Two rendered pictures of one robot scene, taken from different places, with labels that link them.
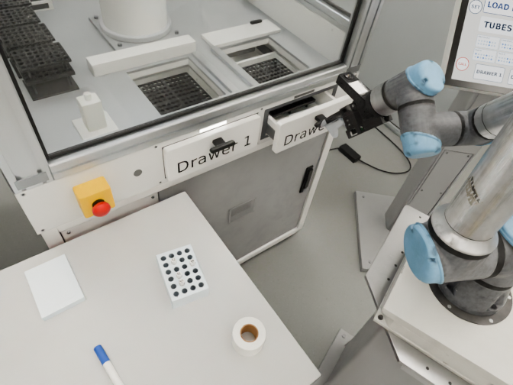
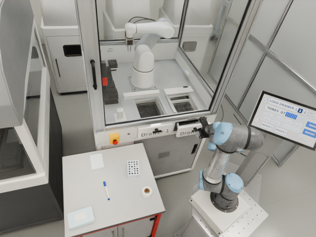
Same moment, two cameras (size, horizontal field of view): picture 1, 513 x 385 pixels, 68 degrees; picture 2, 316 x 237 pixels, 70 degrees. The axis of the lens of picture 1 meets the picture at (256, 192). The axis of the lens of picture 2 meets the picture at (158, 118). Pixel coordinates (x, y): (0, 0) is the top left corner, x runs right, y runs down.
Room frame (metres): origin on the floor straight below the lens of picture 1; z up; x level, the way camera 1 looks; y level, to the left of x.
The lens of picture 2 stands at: (-0.40, -0.27, 2.22)
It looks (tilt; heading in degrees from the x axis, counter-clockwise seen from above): 45 degrees down; 19
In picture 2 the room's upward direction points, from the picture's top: 9 degrees clockwise
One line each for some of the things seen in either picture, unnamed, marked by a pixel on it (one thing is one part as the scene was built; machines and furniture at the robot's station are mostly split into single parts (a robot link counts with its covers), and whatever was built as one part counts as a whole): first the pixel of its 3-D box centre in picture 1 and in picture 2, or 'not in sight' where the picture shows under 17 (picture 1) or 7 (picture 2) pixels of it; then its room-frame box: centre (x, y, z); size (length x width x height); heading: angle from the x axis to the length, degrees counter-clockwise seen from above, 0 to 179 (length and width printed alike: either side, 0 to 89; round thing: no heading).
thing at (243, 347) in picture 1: (248, 336); (146, 192); (0.30, -0.03, 0.78); 0.07 x 0.07 x 0.04
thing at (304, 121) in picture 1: (313, 122); (193, 129); (0.93, -0.13, 0.87); 0.29 x 0.02 x 0.11; 133
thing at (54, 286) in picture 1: (54, 286); (97, 161); (0.34, 0.40, 0.77); 0.13 x 0.09 x 0.02; 43
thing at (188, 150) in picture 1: (214, 147); (155, 130); (0.75, 0.13, 0.87); 0.29 x 0.02 x 0.11; 133
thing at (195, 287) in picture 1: (182, 275); (133, 169); (0.41, 0.14, 0.78); 0.12 x 0.08 x 0.04; 33
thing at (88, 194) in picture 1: (95, 198); (114, 138); (0.51, 0.36, 0.88); 0.07 x 0.05 x 0.07; 133
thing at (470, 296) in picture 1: (479, 273); (226, 194); (0.48, -0.52, 0.88); 0.15 x 0.15 x 0.10
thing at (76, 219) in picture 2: not in sight; (81, 217); (-0.04, 0.24, 0.78); 0.15 x 0.10 x 0.04; 138
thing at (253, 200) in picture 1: (162, 156); (142, 126); (1.14, 0.42, 0.40); 1.03 x 0.95 x 0.80; 133
